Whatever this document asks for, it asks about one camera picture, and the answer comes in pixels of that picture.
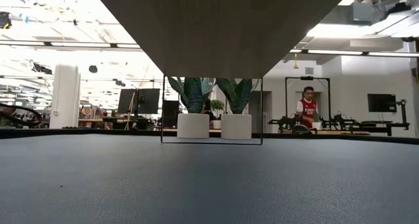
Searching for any black background robot rig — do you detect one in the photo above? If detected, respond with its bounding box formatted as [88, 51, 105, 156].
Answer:
[267, 98, 410, 136]

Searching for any snake plant white pot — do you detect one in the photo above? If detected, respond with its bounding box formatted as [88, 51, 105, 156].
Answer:
[215, 78, 253, 140]
[167, 77, 217, 140]

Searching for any black wall screen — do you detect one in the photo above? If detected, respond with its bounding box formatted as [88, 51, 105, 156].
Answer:
[367, 93, 398, 113]

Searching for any blue table mat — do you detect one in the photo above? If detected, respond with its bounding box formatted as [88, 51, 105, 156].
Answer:
[0, 134, 419, 224]

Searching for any white pillar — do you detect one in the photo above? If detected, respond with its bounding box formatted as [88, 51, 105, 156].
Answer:
[48, 64, 81, 130]

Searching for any grey ceiling duct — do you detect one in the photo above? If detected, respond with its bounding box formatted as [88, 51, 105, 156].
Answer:
[352, 1, 388, 24]

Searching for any small green potted plant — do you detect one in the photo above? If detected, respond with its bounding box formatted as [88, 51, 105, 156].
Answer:
[210, 99, 226, 130]

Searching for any black stand frame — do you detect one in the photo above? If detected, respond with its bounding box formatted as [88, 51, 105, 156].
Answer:
[284, 76, 331, 120]

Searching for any ceiling light strip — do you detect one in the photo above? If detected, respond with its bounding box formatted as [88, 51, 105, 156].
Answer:
[0, 41, 145, 50]
[287, 48, 419, 58]

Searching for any person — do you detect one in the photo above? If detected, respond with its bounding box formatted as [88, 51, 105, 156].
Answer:
[296, 86, 319, 128]

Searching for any black computer monitor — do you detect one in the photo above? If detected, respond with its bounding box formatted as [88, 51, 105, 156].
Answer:
[117, 88, 161, 115]
[162, 100, 181, 128]

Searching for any black curved cable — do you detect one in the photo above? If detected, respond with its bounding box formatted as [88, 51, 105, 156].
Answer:
[0, 102, 43, 128]

